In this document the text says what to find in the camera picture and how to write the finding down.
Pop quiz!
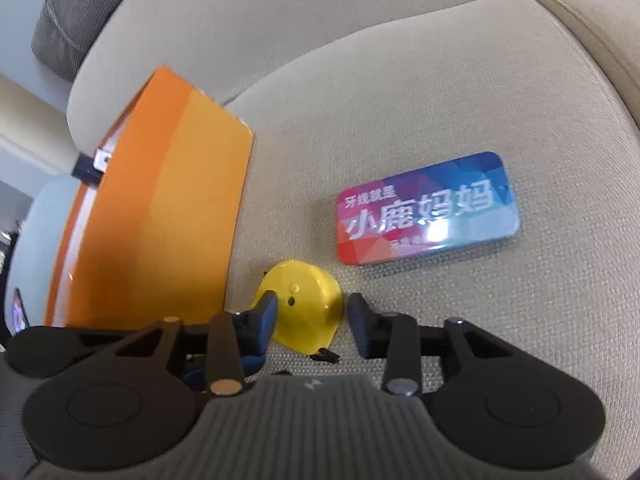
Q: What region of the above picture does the grey houndstooth pillow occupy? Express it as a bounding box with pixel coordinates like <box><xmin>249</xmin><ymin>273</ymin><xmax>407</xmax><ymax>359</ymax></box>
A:
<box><xmin>31</xmin><ymin>0</ymin><xmax>147</xmax><ymax>82</ymax></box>

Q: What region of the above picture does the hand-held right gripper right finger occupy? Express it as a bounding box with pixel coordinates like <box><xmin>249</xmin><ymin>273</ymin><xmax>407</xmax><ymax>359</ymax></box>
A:
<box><xmin>346</xmin><ymin>292</ymin><xmax>527</xmax><ymax>396</ymax></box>

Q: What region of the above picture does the light blue pillow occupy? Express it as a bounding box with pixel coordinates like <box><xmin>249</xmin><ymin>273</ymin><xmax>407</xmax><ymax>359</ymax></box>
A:
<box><xmin>7</xmin><ymin>175</ymin><xmax>97</xmax><ymax>334</ymax></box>

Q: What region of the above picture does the orange cardboard box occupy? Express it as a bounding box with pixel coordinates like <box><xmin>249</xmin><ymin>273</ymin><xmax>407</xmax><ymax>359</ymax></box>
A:
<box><xmin>42</xmin><ymin>65</ymin><xmax>254</xmax><ymax>332</ymax></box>

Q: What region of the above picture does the red printed packet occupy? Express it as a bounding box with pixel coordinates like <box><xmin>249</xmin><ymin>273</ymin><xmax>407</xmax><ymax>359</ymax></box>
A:
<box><xmin>11</xmin><ymin>287</ymin><xmax>29</xmax><ymax>335</ymax></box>

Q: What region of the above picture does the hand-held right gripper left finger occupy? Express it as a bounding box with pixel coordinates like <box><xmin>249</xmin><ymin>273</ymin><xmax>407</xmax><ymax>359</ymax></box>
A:
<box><xmin>112</xmin><ymin>291</ymin><xmax>279</xmax><ymax>396</ymax></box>

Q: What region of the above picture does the colourful flat tin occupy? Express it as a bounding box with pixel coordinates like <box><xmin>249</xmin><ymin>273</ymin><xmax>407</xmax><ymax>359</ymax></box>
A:
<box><xmin>335</xmin><ymin>151</ymin><xmax>522</xmax><ymax>266</ymax></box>

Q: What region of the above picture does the yellow case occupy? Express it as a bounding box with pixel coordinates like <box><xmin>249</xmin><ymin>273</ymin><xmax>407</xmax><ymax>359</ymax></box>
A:
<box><xmin>250</xmin><ymin>258</ymin><xmax>345</xmax><ymax>364</ymax></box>

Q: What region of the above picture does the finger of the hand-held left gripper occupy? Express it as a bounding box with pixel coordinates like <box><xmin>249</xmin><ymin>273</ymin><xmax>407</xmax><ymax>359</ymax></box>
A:
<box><xmin>182</xmin><ymin>349</ymin><xmax>268</xmax><ymax>394</ymax></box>

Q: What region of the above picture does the dark shampoo bottle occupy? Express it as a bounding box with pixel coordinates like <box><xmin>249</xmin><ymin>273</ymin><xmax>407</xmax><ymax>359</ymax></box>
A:
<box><xmin>72</xmin><ymin>152</ymin><xmax>104</xmax><ymax>187</ymax></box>

